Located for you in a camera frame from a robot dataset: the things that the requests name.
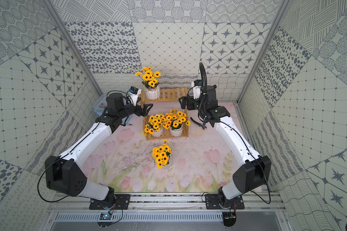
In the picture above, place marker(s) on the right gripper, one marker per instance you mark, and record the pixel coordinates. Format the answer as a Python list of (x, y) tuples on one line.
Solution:
[(183, 104)]

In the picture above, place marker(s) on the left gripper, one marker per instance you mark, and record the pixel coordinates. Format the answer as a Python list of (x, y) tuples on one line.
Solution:
[(137, 108)]

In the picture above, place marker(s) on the sunflower pot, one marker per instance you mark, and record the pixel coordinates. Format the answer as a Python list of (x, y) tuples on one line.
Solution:
[(176, 122), (154, 125), (150, 80), (162, 154)]

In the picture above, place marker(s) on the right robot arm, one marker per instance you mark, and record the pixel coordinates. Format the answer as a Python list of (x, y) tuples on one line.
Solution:
[(254, 169)]

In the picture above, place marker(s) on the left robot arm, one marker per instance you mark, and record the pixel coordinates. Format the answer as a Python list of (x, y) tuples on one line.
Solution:
[(64, 173)]

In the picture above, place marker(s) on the wooden two-tier shelf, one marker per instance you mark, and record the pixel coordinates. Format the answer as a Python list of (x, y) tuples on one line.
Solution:
[(164, 101)]

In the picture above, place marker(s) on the clear blue plastic toolbox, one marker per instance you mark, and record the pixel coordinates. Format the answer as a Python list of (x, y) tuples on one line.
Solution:
[(100, 105)]

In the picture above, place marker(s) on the floral table mat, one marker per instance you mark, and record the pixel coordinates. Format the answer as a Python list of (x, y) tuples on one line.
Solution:
[(201, 161)]

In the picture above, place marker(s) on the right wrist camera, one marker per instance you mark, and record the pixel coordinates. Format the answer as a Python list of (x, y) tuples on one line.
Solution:
[(196, 86)]

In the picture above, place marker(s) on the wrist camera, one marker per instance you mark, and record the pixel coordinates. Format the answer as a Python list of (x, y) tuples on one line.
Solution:
[(196, 86), (134, 93)]

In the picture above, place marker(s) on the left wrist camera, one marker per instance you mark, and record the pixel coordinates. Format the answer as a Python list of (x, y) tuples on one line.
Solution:
[(134, 93)]

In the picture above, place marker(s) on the blue handled pliers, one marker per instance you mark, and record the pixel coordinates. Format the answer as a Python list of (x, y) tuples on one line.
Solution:
[(200, 124)]

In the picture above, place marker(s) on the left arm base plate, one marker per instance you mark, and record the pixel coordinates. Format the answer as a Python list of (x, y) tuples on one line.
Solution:
[(113, 201)]

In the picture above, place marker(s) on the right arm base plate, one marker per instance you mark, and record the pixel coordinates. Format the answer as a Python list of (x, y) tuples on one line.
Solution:
[(216, 201)]

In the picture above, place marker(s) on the aluminium rail frame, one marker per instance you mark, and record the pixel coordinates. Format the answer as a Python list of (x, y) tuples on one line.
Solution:
[(170, 212)]

